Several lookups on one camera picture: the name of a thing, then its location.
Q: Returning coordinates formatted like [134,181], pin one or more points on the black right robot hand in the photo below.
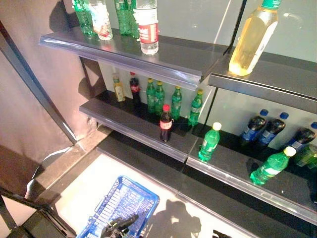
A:
[218,234]

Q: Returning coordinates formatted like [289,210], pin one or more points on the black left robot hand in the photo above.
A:
[119,225]

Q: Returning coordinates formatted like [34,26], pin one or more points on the blue plastic shopping basket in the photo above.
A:
[128,198]

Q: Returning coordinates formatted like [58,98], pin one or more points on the grey metal shelf unit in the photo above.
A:
[198,188]

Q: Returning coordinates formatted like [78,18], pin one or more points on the dark metal shelf board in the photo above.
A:
[272,79]
[173,57]
[138,129]
[237,168]

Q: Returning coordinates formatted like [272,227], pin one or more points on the green soda bottle yellow cap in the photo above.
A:
[209,145]
[195,109]
[150,96]
[176,104]
[270,166]
[159,99]

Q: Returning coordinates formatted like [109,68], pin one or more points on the dark cola bottle blue cap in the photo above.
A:
[252,130]
[301,138]
[271,131]

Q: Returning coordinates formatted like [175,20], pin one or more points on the cola bottle red cap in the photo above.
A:
[166,124]
[135,90]

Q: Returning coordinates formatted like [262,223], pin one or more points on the small yellow tea bottle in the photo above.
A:
[119,90]

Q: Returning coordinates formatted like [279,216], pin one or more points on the clear water bottle red label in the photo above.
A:
[148,32]

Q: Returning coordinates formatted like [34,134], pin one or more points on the large yellow tea bottle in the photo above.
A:
[252,39]

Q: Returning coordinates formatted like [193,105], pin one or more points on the clear water bottle torn label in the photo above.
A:
[102,22]

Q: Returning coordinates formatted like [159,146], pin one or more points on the black metal frame pole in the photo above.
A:
[37,84]

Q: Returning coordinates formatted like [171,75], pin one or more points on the black shelf upright post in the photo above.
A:
[235,27]

